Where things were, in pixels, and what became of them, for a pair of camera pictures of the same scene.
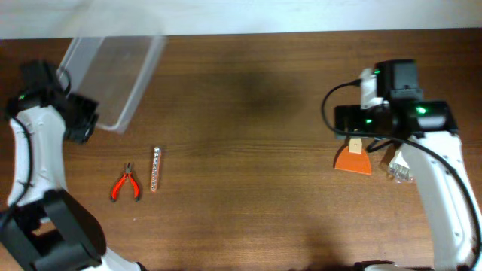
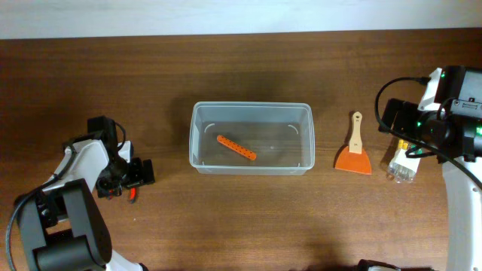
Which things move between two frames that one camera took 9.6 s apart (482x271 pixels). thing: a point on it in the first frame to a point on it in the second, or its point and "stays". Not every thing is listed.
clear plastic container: x=114 y=72 to x=280 y=133
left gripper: x=82 y=133 to x=138 y=178
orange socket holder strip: x=155 y=169 to x=237 y=147
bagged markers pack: x=400 y=169 stays
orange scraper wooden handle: x=354 y=158 stays
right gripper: x=355 y=115 to x=405 y=111
